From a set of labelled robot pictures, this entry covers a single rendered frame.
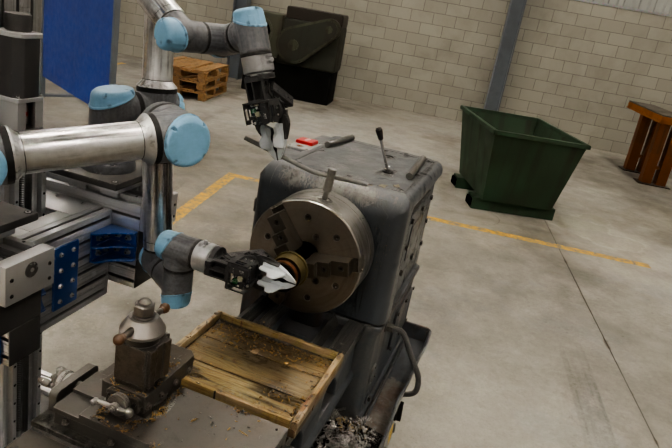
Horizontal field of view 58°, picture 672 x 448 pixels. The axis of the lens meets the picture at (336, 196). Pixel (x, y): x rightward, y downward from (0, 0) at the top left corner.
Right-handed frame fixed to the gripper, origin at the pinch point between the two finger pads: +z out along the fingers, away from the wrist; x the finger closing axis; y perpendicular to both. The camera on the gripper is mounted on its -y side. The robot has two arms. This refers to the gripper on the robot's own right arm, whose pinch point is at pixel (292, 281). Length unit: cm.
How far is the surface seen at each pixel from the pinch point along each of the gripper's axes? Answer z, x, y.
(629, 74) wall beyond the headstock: 157, 23, -1058
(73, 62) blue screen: -443, -49, -407
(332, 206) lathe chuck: 1.1, 14.6, -17.5
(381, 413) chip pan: 22, -55, -39
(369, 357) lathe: 15.9, -32.3, -31.2
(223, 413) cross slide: 4.5, -11.2, 36.5
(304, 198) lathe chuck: -6.3, 15.1, -16.1
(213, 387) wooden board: -5.2, -17.7, 23.2
